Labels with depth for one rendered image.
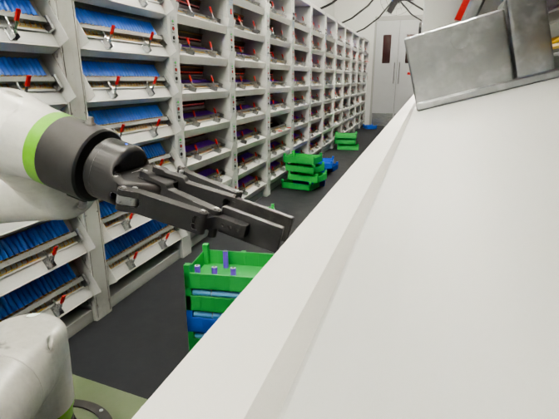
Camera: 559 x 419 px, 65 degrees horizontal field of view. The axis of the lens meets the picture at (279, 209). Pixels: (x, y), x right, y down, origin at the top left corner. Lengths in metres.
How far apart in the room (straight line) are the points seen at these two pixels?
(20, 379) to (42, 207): 0.25
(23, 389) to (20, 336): 0.10
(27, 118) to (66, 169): 0.08
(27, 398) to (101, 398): 0.33
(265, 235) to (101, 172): 0.20
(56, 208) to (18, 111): 0.17
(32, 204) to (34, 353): 0.23
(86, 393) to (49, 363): 0.29
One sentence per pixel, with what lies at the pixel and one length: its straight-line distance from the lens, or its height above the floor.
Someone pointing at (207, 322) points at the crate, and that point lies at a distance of 1.49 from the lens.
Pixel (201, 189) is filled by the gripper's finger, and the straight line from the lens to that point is 0.52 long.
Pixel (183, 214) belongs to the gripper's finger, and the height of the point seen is 0.83.
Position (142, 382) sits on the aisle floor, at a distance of 1.62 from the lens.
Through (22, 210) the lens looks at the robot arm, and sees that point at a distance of 0.73.
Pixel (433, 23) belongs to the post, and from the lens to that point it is 0.59.
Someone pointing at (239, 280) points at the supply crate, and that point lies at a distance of 1.39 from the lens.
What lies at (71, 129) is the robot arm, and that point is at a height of 0.91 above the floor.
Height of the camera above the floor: 0.97
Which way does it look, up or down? 17 degrees down
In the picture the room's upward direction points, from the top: straight up
